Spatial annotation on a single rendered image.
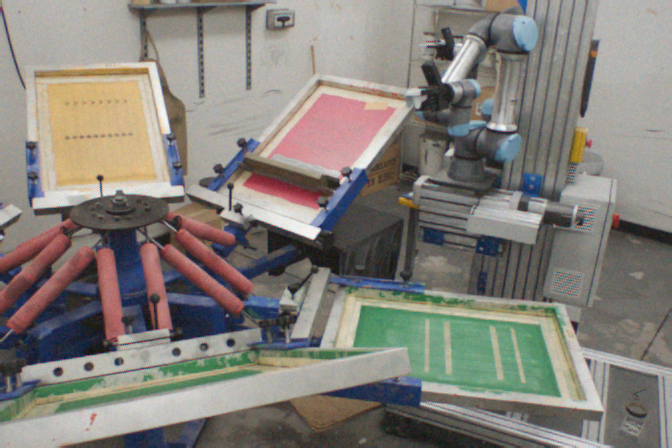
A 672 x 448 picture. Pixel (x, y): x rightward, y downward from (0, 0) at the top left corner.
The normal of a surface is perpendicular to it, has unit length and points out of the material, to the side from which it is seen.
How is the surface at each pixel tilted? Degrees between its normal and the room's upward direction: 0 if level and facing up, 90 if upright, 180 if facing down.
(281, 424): 0
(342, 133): 32
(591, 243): 90
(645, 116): 90
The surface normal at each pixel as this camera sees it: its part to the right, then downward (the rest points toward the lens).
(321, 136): -0.29, -0.64
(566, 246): -0.40, 0.33
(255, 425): 0.04, -0.92
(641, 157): -0.61, 0.28
